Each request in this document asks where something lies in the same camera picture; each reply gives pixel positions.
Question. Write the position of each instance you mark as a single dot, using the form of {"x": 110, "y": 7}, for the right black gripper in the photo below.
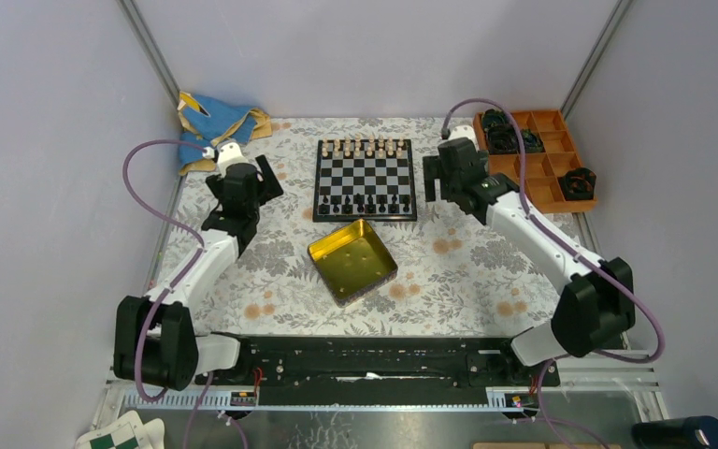
{"x": 433, "y": 169}

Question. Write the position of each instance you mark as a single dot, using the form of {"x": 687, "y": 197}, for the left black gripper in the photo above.
{"x": 271, "y": 189}

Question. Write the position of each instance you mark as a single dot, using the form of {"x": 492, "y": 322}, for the black white chess board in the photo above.
{"x": 391, "y": 183}

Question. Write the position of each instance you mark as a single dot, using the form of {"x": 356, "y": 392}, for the yellow metal tray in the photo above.
{"x": 352, "y": 261}

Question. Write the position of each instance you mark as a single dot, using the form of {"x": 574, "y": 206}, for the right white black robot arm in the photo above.
{"x": 594, "y": 304}

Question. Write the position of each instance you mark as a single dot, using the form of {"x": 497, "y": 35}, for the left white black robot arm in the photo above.
{"x": 155, "y": 341}

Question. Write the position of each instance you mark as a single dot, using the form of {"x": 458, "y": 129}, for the row of white chess pieces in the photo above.
{"x": 367, "y": 148}

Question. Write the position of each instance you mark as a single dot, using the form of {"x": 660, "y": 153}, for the black coiled part middle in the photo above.
{"x": 502, "y": 139}

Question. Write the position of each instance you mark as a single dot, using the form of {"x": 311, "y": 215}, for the black coiled part top left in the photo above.
{"x": 492, "y": 118}

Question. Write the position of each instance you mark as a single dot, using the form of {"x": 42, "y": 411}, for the blue yellow cloth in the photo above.
{"x": 207, "y": 121}

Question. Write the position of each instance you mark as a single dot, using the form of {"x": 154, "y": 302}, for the black coiled part in organizer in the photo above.
{"x": 532, "y": 141}

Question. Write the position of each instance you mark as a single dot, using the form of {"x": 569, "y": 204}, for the floral patterned table mat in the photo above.
{"x": 455, "y": 277}

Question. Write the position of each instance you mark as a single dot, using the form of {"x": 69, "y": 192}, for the orange compartment organizer tray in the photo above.
{"x": 538, "y": 173}

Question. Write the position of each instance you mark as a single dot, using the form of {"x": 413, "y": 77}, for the black part at tray edge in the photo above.
{"x": 578, "y": 184}

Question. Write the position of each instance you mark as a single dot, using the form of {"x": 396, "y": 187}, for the green white checkered paper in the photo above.
{"x": 127, "y": 432}

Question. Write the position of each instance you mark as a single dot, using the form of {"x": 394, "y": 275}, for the black mounting base rail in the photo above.
{"x": 460, "y": 361}

